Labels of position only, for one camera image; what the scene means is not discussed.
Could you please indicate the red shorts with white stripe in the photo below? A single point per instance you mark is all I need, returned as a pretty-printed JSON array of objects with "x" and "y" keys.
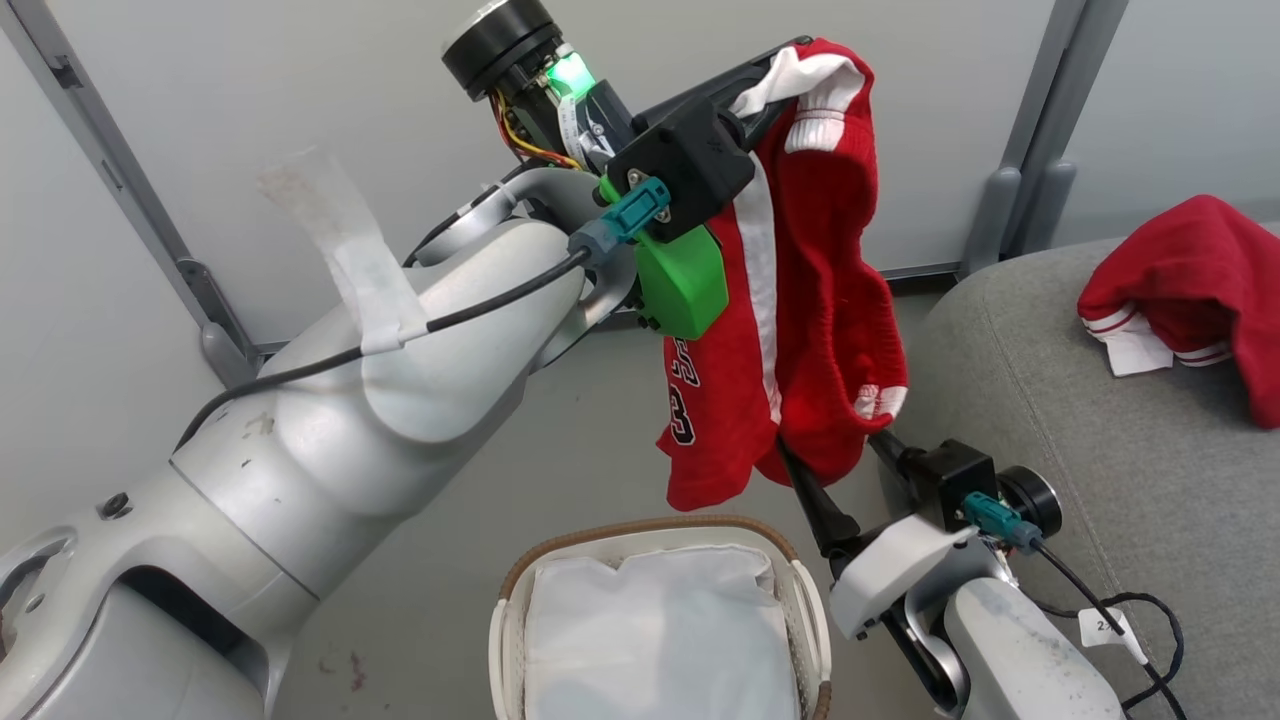
[{"x": 820, "y": 260}]

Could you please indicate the translucent tape strip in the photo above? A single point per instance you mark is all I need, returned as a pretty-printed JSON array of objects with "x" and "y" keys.
[{"x": 350, "y": 250}]

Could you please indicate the red garment with white tag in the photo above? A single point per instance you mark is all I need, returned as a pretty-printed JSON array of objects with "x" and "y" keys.
[{"x": 1200, "y": 270}]

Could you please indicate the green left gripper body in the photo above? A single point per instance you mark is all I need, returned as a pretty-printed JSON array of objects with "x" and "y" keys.
[{"x": 685, "y": 280}]

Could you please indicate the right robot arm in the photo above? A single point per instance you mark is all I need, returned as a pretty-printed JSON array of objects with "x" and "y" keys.
[{"x": 1010, "y": 650}]

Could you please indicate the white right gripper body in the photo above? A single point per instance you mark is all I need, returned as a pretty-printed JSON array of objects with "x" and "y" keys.
[{"x": 890, "y": 570}]

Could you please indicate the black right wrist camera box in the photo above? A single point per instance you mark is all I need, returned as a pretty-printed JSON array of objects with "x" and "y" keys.
[{"x": 955, "y": 480}]

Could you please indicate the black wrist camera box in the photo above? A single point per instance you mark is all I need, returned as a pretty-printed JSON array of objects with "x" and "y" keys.
[
  {"x": 955, "y": 480},
  {"x": 680, "y": 160}
]

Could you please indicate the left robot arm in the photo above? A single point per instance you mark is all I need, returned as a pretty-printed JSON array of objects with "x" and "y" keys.
[{"x": 330, "y": 430}]

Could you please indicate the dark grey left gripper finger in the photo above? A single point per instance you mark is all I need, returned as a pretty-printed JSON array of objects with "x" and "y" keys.
[{"x": 720, "y": 82}]

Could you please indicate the grey metal partition post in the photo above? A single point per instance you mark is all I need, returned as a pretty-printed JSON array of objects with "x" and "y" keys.
[
  {"x": 1040, "y": 110},
  {"x": 1075, "y": 130},
  {"x": 100, "y": 170}
]

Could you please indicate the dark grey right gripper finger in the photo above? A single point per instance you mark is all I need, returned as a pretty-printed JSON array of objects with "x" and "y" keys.
[
  {"x": 895, "y": 452},
  {"x": 815, "y": 500}
]

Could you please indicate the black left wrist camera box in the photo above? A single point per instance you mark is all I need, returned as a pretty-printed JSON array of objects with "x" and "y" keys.
[{"x": 680, "y": 160}]

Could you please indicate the grey fabric sofa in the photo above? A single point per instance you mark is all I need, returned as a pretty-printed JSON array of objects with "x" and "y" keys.
[{"x": 1120, "y": 470}]

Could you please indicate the woven laundry basket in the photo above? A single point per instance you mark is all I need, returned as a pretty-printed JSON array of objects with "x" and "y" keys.
[{"x": 510, "y": 600}]

